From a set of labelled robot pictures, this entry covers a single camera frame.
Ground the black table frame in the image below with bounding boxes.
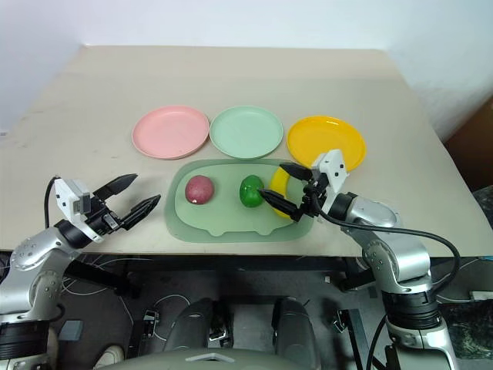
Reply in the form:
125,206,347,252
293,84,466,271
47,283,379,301
65,252,381,298

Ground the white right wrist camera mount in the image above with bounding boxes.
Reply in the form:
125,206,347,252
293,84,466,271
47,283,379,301
310,149,350,215

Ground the yellow plate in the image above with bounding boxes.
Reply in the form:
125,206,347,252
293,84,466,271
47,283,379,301
287,115,367,173

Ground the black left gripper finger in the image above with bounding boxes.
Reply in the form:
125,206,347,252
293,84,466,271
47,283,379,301
94,173,139,201
122,194,162,230

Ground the dark rounded grey shape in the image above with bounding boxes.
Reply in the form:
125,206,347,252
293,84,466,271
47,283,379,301
163,298,235,352
271,296,328,370

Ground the white shoe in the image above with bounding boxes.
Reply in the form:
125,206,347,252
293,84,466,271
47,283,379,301
94,345,126,370

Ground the yellow banana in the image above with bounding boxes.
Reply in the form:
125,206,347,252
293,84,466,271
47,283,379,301
268,167,300,220

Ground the light green plate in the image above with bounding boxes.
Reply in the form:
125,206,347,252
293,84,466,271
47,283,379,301
210,106,285,160

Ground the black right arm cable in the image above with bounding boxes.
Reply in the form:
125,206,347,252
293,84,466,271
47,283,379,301
307,188,462,298

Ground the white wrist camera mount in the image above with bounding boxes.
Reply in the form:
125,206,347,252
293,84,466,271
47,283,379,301
310,149,350,215
53,177,105,244

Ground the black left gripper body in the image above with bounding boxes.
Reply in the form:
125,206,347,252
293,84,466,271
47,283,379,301
85,191,130,235

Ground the purple red round fruit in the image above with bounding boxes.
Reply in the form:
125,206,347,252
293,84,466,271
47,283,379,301
185,175,216,206

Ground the green translucent tray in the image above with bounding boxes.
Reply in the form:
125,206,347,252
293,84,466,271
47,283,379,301
164,157,315,244

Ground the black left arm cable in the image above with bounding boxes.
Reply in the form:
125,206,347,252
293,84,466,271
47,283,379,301
44,176,62,229

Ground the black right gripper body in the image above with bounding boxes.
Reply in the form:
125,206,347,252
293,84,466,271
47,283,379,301
296,170,327,219

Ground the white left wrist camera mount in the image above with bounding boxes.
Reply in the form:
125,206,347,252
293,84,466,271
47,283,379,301
53,177,105,244

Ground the small grey box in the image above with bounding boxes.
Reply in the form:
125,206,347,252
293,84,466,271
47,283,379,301
60,320,84,341

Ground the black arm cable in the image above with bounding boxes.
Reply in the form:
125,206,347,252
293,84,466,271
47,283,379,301
307,188,462,298
44,176,62,229

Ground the green pepper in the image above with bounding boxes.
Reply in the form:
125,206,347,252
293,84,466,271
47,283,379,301
239,174,267,210

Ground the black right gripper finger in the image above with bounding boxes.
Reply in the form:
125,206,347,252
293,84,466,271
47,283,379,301
280,163,314,181
260,189,304,224

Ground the pink plate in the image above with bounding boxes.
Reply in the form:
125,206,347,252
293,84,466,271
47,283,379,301
132,106,211,161

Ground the grey curved robot body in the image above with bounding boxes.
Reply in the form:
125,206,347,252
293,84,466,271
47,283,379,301
98,346,320,370

